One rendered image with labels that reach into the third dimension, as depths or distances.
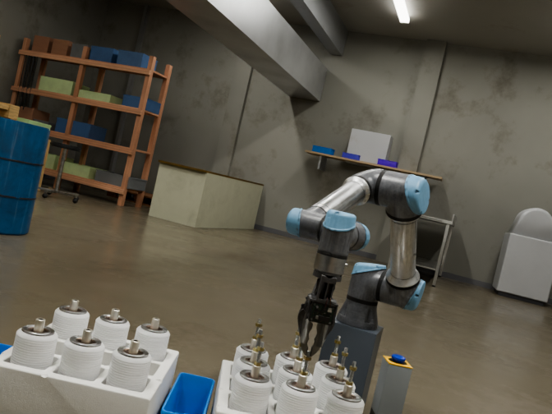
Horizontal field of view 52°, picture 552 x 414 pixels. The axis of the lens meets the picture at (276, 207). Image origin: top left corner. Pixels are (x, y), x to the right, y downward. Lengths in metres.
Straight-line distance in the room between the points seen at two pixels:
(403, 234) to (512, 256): 6.47
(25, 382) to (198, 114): 9.00
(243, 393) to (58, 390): 0.43
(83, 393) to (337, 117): 8.26
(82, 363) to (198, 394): 0.46
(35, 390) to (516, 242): 7.38
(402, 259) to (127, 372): 0.97
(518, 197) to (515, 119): 1.16
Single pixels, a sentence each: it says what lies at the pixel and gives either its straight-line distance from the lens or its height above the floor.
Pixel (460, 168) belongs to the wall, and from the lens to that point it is 9.03.
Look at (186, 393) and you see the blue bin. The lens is 1.80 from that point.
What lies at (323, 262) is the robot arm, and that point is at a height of 0.57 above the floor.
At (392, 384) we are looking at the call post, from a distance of 1.69.
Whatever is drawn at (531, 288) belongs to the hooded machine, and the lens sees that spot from 8.37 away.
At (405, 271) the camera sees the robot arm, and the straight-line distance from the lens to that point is 1.97.
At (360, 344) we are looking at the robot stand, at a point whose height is 0.25.
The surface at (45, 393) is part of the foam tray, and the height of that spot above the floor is 0.14.
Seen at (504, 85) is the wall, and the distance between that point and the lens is 9.26.
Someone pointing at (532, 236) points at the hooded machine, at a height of 0.87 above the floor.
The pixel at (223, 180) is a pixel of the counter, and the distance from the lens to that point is 7.96.
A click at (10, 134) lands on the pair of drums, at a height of 0.68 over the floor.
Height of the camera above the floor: 0.71
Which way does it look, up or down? 2 degrees down
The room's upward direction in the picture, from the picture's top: 13 degrees clockwise
